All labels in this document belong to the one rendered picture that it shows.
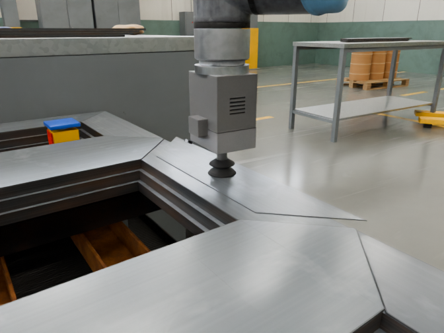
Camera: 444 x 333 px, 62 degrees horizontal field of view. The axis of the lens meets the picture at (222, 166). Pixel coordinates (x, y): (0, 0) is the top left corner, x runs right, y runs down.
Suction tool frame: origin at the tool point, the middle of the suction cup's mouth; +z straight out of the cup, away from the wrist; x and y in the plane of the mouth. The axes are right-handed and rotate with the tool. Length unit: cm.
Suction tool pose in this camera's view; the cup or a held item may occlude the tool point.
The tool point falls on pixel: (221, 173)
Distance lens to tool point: 56.6
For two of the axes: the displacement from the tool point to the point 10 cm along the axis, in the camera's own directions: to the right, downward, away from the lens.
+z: 0.0, 9.4, 3.5
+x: 8.7, -1.7, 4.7
